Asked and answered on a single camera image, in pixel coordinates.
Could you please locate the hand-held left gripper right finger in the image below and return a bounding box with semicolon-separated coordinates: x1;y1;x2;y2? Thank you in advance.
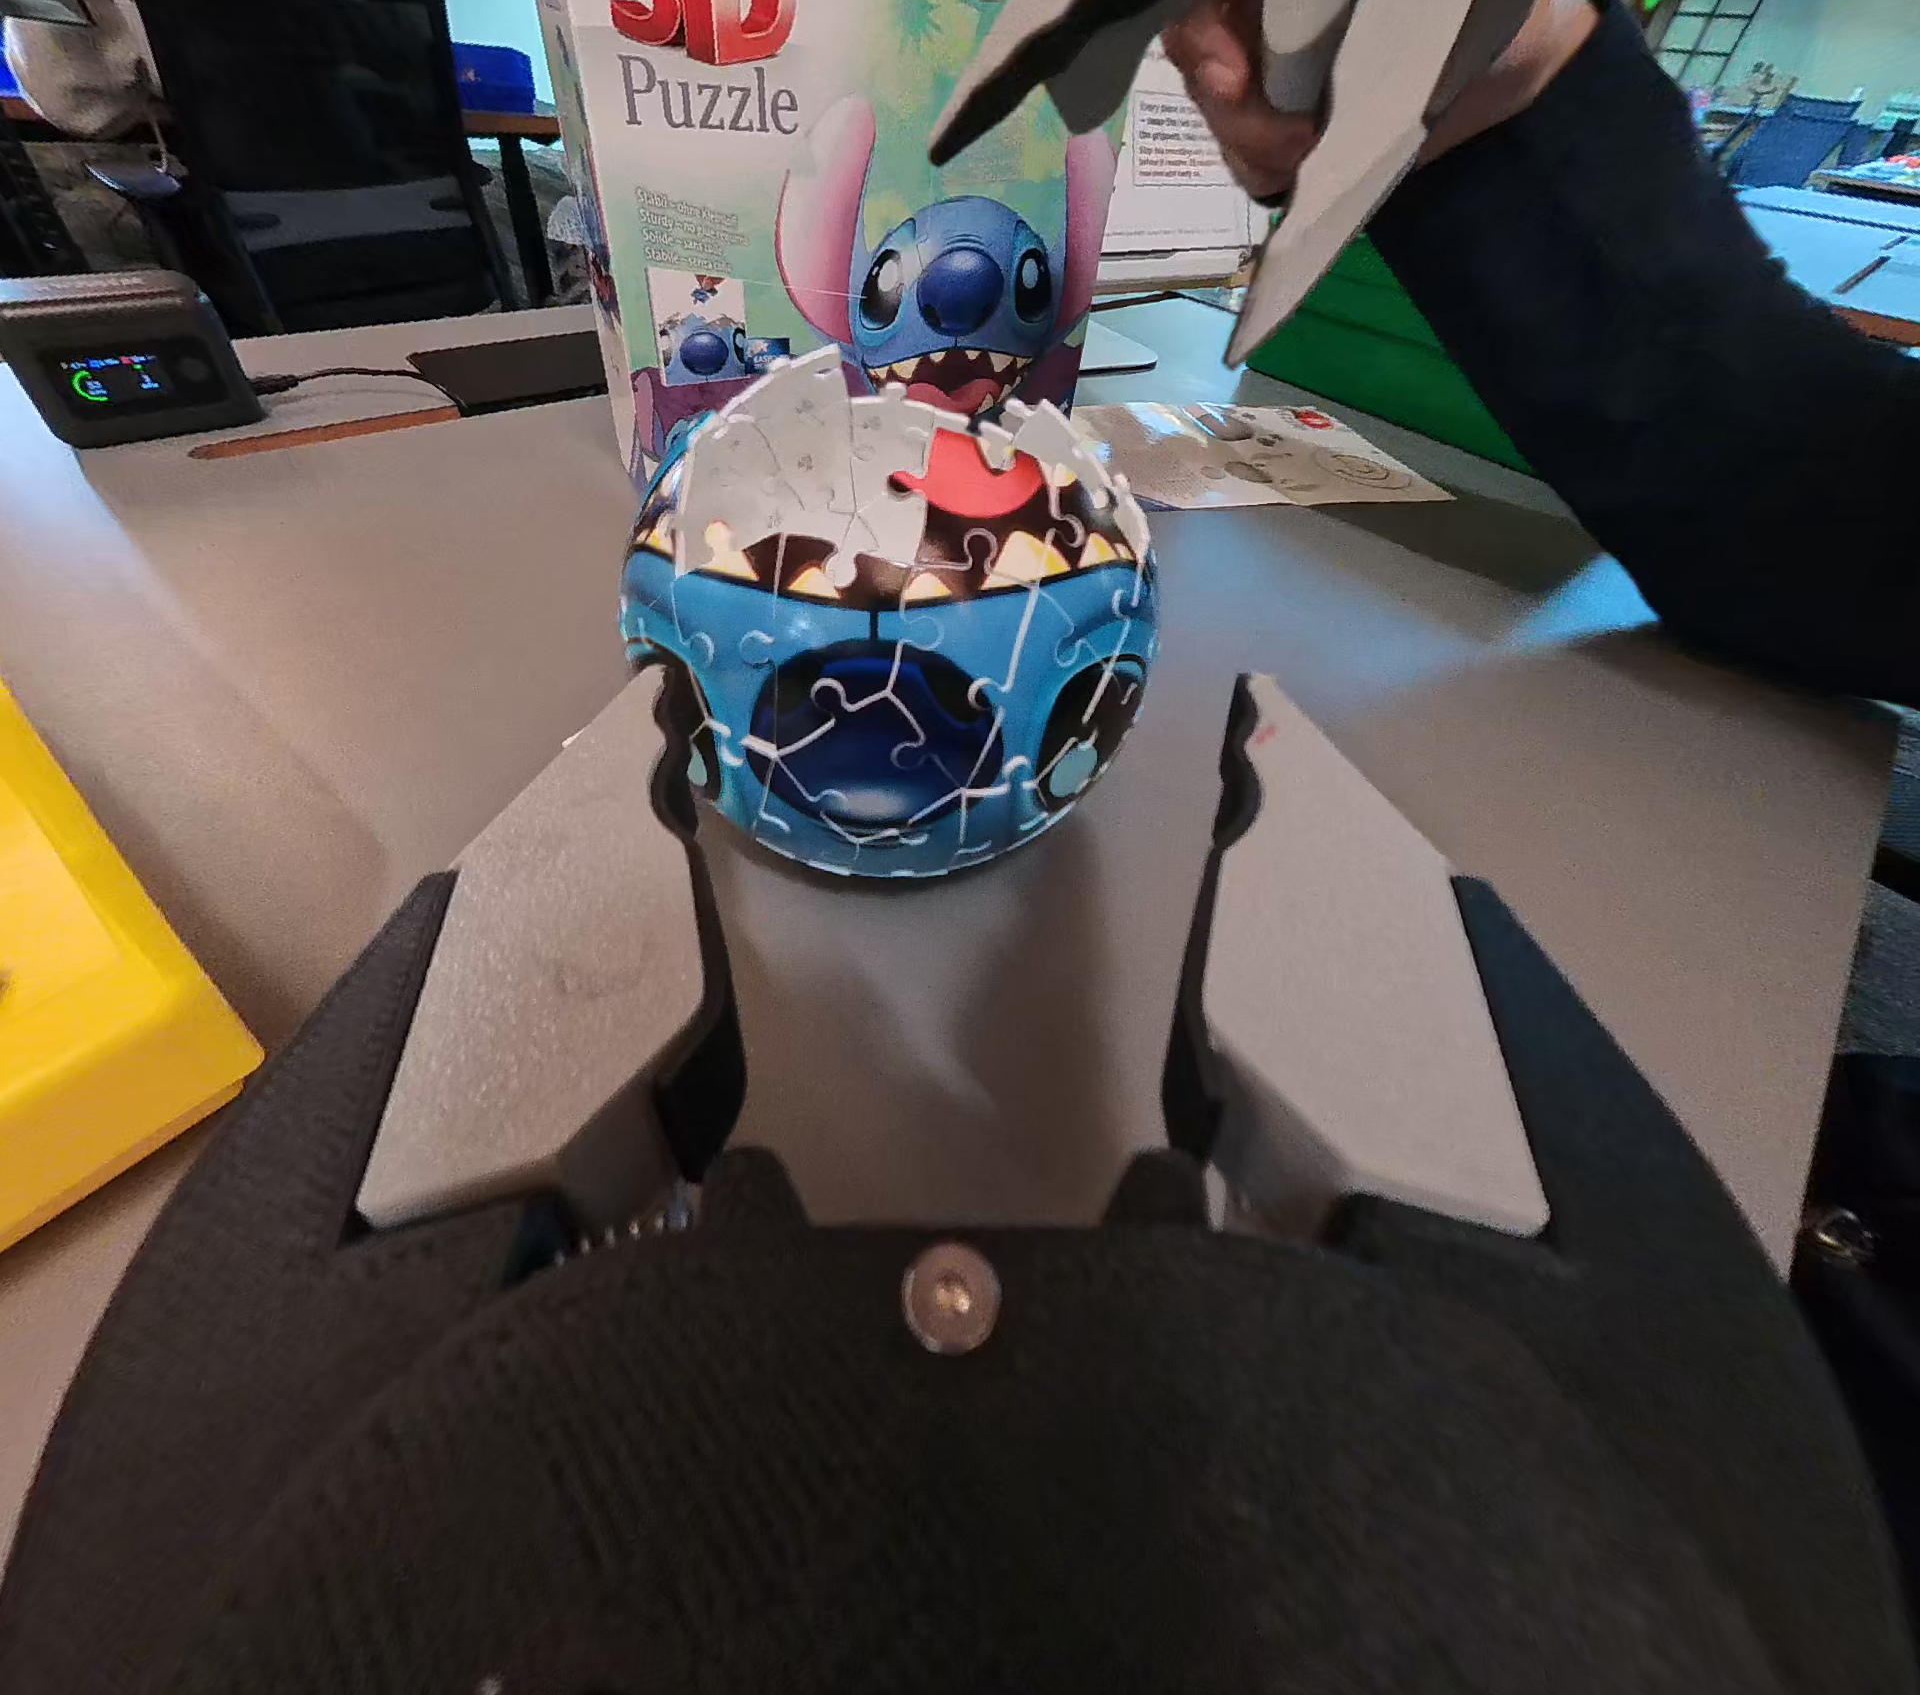
1162;672;1552;1240

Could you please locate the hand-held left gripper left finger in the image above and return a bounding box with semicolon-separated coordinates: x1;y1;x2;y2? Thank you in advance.
353;670;748;1232

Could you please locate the blue puzzle ball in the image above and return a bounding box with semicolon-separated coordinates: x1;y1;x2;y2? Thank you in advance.
617;346;1164;888

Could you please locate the cartoon printed puzzle box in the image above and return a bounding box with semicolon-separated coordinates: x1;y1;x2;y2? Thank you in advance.
493;0;1145;500

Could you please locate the person's right hand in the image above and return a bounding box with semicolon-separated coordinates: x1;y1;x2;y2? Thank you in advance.
1158;0;1338;208

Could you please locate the white cardboard box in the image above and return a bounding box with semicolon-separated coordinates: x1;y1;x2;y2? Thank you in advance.
1093;76;1277;298

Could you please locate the green plastic crate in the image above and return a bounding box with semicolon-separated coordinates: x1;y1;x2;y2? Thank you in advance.
1241;226;1536;478

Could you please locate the white instruction leaflet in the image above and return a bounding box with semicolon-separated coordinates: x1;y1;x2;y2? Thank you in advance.
1072;398;1457;512

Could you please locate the row of office desks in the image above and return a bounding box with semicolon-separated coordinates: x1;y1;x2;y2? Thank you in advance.
1724;76;1920;348

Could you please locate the yellow plastic bin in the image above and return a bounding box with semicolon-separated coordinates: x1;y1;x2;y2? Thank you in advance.
0;676;268;1258

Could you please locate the black desk mat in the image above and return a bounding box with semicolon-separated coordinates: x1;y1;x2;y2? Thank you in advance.
408;328;609;416

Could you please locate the black portable power station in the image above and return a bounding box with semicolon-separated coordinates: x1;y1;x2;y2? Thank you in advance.
0;270;270;450

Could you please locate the black office chair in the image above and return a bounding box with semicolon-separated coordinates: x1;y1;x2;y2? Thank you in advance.
119;0;515;340

